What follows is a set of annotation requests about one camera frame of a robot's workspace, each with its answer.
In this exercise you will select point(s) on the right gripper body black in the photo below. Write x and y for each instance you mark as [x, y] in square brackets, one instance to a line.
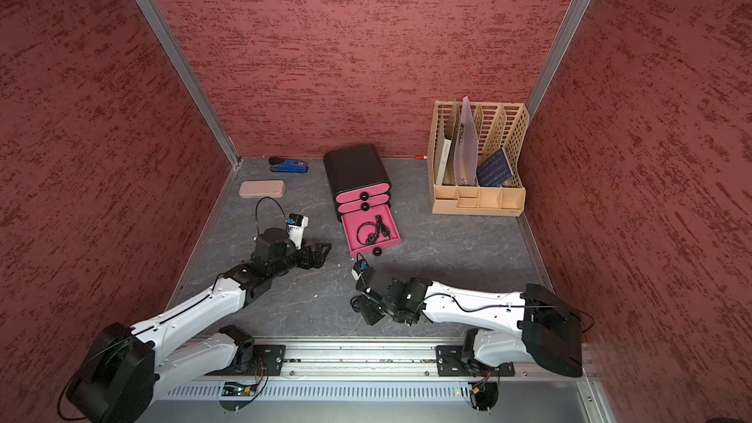
[373, 310]

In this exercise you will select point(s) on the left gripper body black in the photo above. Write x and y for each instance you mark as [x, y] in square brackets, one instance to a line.
[302, 258]

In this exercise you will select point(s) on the black earphones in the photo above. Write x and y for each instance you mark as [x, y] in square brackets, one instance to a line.
[384, 229]
[368, 233]
[356, 304]

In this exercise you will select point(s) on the black pink drawer cabinet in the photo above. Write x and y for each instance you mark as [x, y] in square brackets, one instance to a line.
[361, 189]

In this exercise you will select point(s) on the black earphones bottom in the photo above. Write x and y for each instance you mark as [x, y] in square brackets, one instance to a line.
[356, 304]

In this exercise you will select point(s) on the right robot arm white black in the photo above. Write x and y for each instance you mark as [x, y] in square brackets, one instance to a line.
[533, 325]

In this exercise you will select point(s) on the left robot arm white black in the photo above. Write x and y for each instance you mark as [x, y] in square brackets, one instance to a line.
[128, 367]

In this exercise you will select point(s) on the pink pencil case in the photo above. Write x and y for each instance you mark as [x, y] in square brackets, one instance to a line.
[257, 189]

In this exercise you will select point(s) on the blue black stapler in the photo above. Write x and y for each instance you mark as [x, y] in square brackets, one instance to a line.
[287, 166]

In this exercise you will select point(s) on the translucent grey folder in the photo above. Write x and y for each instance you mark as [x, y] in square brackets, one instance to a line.
[466, 147]

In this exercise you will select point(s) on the dark blue notebook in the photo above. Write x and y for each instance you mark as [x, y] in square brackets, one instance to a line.
[495, 171]

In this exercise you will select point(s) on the beige file organizer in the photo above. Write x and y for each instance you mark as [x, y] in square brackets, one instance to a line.
[499, 125]

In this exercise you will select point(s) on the beige paper folder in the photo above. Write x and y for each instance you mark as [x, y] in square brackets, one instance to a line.
[447, 120]

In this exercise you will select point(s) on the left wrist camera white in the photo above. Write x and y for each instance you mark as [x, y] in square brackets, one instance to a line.
[296, 225]

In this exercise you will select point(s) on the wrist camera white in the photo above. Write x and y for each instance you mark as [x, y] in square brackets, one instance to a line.
[296, 225]
[362, 272]

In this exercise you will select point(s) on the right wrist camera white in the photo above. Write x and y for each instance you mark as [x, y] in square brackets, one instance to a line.
[362, 272]

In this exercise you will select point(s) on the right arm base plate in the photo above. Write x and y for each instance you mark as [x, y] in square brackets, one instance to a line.
[453, 361]

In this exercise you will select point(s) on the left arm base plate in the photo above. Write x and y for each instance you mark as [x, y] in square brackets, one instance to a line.
[259, 360]

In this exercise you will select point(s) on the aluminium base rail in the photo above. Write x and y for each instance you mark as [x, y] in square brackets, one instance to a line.
[315, 358]

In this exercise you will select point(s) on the aluminium corner post left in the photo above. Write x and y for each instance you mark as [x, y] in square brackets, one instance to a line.
[160, 27]

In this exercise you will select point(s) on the aluminium corner post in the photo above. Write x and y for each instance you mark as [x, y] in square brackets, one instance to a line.
[160, 27]
[568, 27]

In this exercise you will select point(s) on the aluminium corner post right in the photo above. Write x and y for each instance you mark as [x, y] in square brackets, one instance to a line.
[568, 27]

